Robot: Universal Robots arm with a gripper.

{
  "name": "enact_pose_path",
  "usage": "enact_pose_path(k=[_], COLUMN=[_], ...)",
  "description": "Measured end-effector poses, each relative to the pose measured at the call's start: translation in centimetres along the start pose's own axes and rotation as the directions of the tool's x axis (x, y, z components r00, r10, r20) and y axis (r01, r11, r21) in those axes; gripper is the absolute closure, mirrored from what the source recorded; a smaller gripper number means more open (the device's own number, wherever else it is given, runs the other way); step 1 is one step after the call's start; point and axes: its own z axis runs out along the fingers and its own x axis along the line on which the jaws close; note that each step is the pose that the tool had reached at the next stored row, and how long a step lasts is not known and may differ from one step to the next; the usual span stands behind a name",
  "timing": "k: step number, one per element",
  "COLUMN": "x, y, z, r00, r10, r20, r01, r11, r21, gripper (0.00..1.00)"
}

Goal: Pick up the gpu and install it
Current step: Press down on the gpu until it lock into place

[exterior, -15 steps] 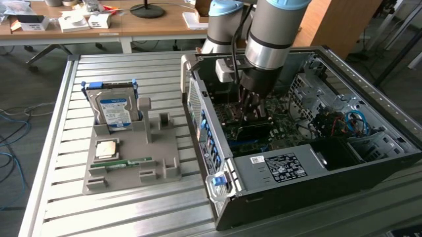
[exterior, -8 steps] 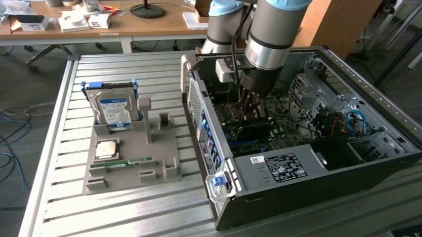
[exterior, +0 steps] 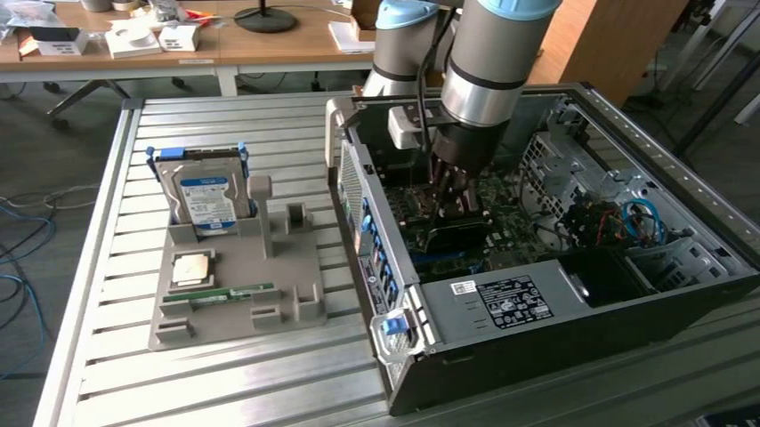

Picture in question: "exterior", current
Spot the black open PC case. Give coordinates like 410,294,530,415
324,80,760,417

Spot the brown cardboard box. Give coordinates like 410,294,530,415
348,0,380,41

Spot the wooden cabinet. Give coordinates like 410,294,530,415
525,0,693,108

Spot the CPU socket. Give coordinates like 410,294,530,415
412,185,444,217

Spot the blue case latch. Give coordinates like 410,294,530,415
379,313,412,337

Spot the black lamp base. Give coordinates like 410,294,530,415
232,0,298,34

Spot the white floor cable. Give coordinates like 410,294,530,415
0,184,101,211

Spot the blue expansion slot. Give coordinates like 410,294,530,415
412,252,469,264

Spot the orange wire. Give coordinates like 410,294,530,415
594,207,626,246

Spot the black camera cable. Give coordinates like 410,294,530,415
414,6,459,155

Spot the small white labelled box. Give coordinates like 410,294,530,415
157,25,200,52

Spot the green motherboard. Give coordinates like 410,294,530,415
379,159,565,284

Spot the blue wire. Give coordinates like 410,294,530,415
618,197,668,246

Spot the hard disk in blue caddy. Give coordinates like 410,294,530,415
144,141,251,238

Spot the graphics card with metal bracket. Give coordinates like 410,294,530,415
422,216,490,256

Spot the orange paper item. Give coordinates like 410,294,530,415
181,8,221,28

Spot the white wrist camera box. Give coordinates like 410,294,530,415
386,105,439,150

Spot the grey parts rack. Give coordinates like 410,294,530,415
145,174,328,352

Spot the white tape roll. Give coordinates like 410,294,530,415
115,27,155,48

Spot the blue floor cable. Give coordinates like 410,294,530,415
0,202,58,379

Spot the black and white box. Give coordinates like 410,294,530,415
26,26,91,57

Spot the silver CPU chip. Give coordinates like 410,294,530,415
169,254,213,288

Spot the white paper stack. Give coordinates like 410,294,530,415
327,20,376,55

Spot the grey power supply unit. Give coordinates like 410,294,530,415
418,259,594,346

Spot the green RAM stick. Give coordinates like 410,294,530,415
163,284,278,306

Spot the wooden desk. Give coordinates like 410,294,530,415
0,0,545,97

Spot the clear plastic bag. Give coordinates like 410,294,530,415
0,0,64,28

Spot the white flat box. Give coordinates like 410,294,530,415
104,21,163,60

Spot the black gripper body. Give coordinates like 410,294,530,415
431,123,510,176

